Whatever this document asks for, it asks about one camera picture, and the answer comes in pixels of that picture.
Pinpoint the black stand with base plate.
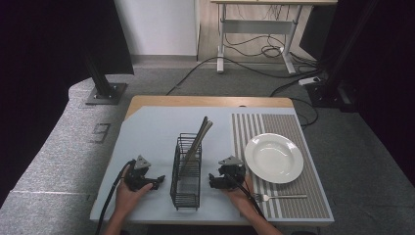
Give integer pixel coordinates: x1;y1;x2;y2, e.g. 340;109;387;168
84;53;128;107

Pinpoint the black floor cable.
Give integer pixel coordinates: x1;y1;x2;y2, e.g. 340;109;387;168
165;56;322;97

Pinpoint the black wire cutlery basket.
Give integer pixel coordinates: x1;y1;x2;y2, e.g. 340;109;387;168
169;132;203;212

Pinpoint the silver cutlery piece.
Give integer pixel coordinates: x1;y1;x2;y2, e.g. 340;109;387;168
185;120;214;165
182;116;209;170

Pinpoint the person's right hand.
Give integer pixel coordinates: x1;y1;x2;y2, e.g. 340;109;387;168
224;173;259;212

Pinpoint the grey striped placemat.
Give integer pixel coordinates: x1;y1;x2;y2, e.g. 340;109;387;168
231;113;335;220

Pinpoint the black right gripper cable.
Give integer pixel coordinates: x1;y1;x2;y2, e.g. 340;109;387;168
228;175;266;220

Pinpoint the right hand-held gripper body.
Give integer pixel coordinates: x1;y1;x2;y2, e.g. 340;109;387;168
216;156;247;191

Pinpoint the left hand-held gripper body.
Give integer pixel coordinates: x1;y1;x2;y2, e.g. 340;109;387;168
123;155;158;192

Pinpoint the silver fork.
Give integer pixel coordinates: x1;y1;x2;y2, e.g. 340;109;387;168
253;192;308;203

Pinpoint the white plate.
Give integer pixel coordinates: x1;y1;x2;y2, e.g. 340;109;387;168
244;132;304;185

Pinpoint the black metal stand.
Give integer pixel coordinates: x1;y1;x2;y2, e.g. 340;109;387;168
306;0;381;114

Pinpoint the grey floor socket plate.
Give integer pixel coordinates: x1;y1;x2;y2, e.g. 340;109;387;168
89;122;112;145

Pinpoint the white frame desk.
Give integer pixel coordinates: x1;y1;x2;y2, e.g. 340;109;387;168
210;0;339;74

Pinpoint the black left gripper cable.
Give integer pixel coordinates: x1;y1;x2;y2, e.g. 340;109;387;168
94;159;137;235

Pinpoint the white power strip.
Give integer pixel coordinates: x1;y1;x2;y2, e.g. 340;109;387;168
298;75;323;87

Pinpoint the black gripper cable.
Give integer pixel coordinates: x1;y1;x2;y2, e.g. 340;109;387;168
228;175;266;220
94;159;137;235

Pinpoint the bundle of black cables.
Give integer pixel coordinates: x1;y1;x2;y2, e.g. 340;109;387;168
223;4;319;67

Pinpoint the person's left hand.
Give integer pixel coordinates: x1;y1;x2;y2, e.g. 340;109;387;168
115;178;154;213

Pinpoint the light blue table mat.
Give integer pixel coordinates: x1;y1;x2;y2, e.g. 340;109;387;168
89;105;335;227

